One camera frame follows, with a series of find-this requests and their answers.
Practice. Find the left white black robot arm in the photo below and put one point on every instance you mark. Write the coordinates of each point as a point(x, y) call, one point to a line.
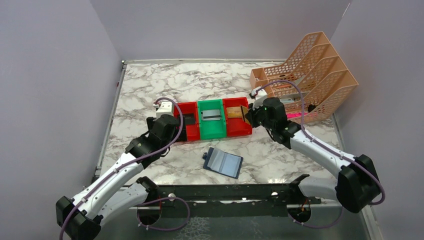
point(83, 216)

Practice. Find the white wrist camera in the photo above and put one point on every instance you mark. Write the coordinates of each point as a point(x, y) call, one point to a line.
point(164, 108)
point(258, 94)

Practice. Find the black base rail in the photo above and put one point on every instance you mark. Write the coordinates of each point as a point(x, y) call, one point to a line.
point(224, 200)

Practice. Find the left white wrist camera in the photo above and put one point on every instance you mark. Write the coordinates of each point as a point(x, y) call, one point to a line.
point(164, 108)

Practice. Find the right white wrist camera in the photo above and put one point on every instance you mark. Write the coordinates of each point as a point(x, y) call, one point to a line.
point(258, 94)

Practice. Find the red bin with black card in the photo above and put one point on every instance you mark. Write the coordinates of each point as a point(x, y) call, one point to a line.
point(190, 130)

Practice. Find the black clip in organizer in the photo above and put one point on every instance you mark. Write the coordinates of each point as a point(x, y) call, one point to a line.
point(311, 107)

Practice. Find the silver card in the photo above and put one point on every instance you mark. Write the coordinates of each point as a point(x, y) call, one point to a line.
point(211, 115)

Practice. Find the silver gray item in organizer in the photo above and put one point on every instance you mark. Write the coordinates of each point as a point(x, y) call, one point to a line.
point(293, 97)

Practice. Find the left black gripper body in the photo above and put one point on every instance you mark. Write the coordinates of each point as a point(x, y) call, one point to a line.
point(151, 122)

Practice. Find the green plastic bin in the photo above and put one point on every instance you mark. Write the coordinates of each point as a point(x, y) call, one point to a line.
point(212, 121)

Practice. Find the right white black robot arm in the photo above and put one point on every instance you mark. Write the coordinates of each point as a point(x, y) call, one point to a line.
point(356, 182)

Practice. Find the red bin with gold card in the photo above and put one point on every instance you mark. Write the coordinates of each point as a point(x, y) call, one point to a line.
point(235, 127)

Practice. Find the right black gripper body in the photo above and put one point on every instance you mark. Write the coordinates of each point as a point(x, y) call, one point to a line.
point(257, 117)

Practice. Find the pink highlighter marker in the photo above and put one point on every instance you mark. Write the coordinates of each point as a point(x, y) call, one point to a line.
point(296, 115)

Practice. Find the navy blue card holder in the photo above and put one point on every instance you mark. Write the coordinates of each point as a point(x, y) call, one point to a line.
point(222, 162)

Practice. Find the black card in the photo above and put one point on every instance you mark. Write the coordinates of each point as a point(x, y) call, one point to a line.
point(189, 119)

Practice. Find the peach plastic file organizer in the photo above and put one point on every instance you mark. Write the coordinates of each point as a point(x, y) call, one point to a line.
point(314, 66)

